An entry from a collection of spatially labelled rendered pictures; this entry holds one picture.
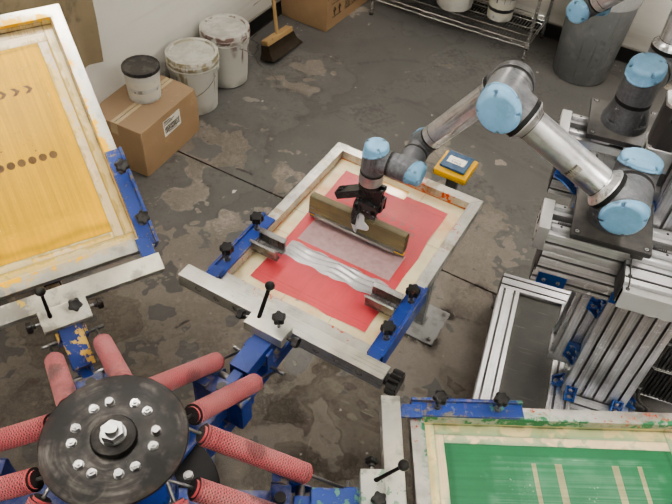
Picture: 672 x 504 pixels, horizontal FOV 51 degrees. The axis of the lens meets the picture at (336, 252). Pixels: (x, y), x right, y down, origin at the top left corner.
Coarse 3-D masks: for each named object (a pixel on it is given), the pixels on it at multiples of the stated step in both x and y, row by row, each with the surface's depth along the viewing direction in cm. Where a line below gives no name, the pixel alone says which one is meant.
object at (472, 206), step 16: (336, 144) 262; (336, 160) 258; (352, 160) 260; (320, 176) 251; (304, 192) 244; (432, 192) 250; (448, 192) 247; (288, 208) 238; (464, 208) 247; (480, 208) 246; (272, 224) 231; (464, 224) 236; (448, 240) 231; (448, 256) 228; (432, 272) 221; (240, 288) 212; (256, 288) 212; (272, 304) 209; (288, 304) 209; (304, 320) 205; (320, 320) 205; (336, 336) 202; (352, 336) 202
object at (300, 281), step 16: (352, 176) 256; (384, 192) 251; (304, 224) 237; (320, 224) 238; (288, 240) 232; (304, 240) 232; (320, 240) 233; (336, 240) 233; (352, 240) 234; (288, 256) 227; (336, 256) 228; (256, 272) 222; (272, 272) 222; (288, 272) 222; (304, 272) 223; (288, 288) 218; (304, 288) 218
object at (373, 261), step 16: (400, 208) 245; (416, 208) 246; (432, 208) 246; (416, 224) 240; (432, 224) 241; (416, 240) 235; (352, 256) 229; (368, 256) 229; (384, 256) 229; (416, 256) 230; (368, 272) 224; (384, 272) 225; (400, 272) 225; (320, 288) 219; (336, 288) 219; (352, 288) 219; (320, 304) 214; (336, 304) 215; (352, 304) 215; (352, 320) 211; (368, 320) 211
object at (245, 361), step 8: (256, 336) 194; (248, 344) 192; (256, 344) 192; (264, 344) 192; (272, 344) 194; (240, 352) 190; (248, 352) 190; (256, 352) 190; (264, 352) 191; (232, 360) 188; (240, 360) 188; (248, 360) 189; (256, 360) 189; (264, 360) 193; (232, 368) 188; (240, 368) 187; (248, 368) 187; (256, 368) 190
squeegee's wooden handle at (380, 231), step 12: (312, 204) 234; (324, 204) 232; (336, 204) 230; (324, 216) 235; (336, 216) 232; (348, 216) 229; (372, 228) 227; (384, 228) 224; (396, 228) 224; (384, 240) 227; (396, 240) 224
